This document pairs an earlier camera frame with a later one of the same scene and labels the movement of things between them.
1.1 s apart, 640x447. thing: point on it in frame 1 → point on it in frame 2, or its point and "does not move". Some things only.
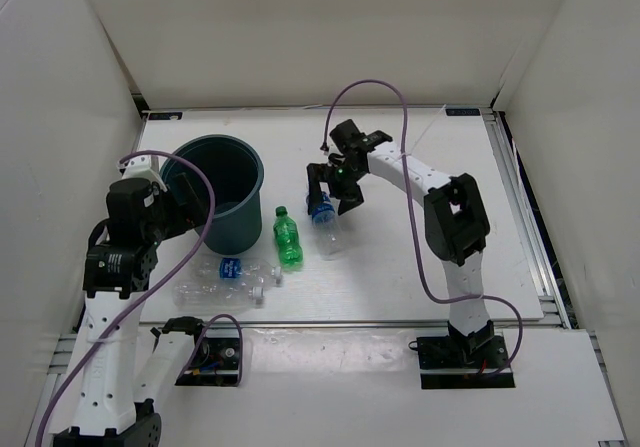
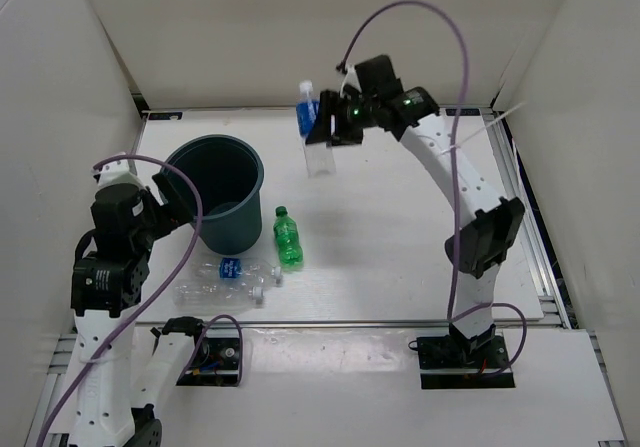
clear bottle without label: x=216 y=293 does not move
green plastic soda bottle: x=287 y=236 does not move
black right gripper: x=322 y=173 → x=333 y=104
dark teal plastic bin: x=238 y=174 does not move
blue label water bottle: x=328 y=232 → x=320 y=158
